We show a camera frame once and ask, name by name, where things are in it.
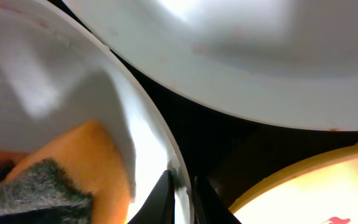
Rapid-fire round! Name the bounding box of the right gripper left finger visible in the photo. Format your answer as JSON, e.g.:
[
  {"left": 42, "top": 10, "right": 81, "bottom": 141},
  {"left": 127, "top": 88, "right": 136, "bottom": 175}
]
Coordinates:
[{"left": 128, "top": 170, "right": 175, "bottom": 224}]

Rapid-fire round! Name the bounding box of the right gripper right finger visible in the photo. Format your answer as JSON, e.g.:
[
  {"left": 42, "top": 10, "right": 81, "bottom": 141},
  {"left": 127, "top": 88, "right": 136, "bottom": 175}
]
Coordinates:
[{"left": 193, "top": 177, "right": 241, "bottom": 224}]

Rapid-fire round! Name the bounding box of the orange green sponge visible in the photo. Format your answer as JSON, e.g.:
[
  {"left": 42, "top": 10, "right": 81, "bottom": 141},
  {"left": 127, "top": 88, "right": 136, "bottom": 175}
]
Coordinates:
[{"left": 0, "top": 121, "right": 131, "bottom": 224}]

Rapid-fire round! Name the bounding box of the light blue plate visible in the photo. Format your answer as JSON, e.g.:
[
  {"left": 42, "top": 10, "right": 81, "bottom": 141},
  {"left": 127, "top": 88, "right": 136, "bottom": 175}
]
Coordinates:
[
  {"left": 0, "top": 1, "right": 195, "bottom": 223},
  {"left": 67, "top": 0, "right": 358, "bottom": 131}
]

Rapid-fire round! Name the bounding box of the round black tray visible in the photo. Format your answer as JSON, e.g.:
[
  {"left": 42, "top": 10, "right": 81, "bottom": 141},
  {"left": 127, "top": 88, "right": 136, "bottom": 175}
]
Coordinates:
[{"left": 56, "top": 1, "right": 358, "bottom": 214}]

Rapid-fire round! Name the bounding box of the yellow plate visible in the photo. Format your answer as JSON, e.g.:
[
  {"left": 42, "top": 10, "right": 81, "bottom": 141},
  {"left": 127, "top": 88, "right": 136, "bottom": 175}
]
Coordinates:
[{"left": 229, "top": 143, "right": 358, "bottom": 224}]

